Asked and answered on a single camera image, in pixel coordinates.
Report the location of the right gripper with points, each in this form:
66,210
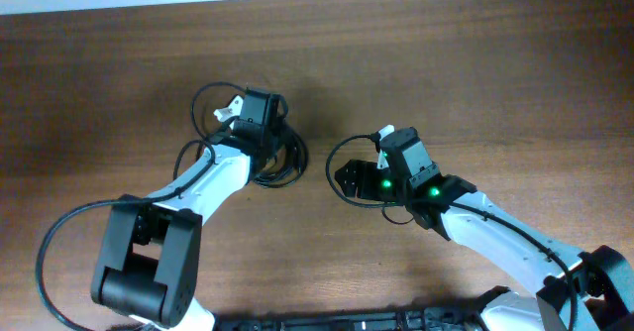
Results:
367,188

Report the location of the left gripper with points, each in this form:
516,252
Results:
277,128

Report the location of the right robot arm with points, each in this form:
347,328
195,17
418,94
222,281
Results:
569,288

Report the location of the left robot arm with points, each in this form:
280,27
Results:
148,263

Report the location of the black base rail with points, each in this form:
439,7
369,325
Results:
415,316

